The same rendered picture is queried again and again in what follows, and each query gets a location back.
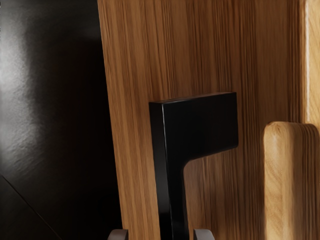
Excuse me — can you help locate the wooden cabinet with black handle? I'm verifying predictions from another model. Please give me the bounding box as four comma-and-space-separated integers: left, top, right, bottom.
96, 0, 320, 240

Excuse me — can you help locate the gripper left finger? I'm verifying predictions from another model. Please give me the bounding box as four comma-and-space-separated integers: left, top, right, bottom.
107, 228, 130, 240

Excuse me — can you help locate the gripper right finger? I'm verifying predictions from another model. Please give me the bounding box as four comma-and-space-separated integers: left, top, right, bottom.
193, 228, 215, 240

